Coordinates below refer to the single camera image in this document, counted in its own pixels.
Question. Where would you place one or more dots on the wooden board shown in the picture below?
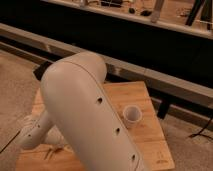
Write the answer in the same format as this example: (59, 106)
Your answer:
(148, 135)

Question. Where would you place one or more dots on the black table leg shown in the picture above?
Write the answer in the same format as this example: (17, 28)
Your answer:
(163, 108)

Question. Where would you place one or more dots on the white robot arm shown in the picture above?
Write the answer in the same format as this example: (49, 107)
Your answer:
(76, 103)

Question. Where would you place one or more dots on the white cup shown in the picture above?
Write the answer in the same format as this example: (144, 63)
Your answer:
(132, 115)

